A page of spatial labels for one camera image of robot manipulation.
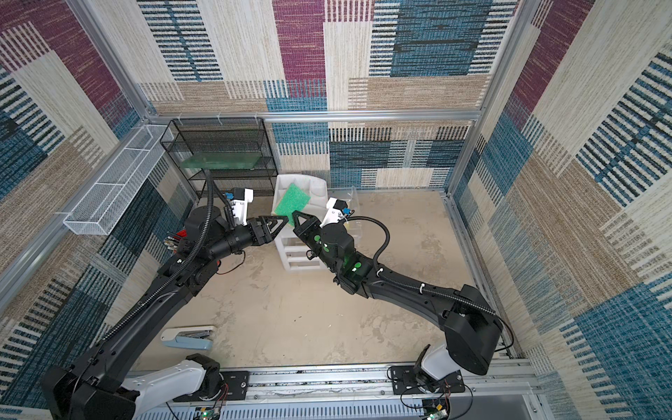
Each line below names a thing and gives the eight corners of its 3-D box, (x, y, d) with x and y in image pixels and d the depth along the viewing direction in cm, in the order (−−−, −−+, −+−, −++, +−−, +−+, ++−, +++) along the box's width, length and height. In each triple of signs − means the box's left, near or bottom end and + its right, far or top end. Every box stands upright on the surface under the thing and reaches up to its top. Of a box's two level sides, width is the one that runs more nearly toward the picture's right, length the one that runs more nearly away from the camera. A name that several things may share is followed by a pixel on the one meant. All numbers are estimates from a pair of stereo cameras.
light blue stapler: (162, 349, 82) (157, 347, 79) (170, 328, 86) (166, 326, 83) (211, 349, 82) (207, 347, 79) (217, 328, 86) (213, 325, 83)
